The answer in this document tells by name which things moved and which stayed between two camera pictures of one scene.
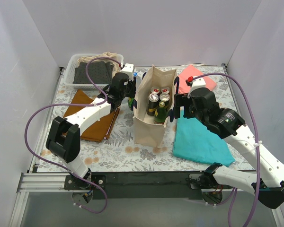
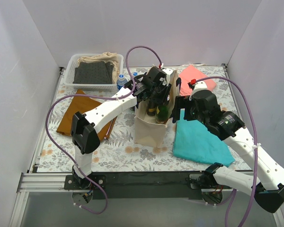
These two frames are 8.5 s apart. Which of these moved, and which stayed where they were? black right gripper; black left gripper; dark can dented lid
Moved: black left gripper
Stayed: black right gripper; dark can dented lid
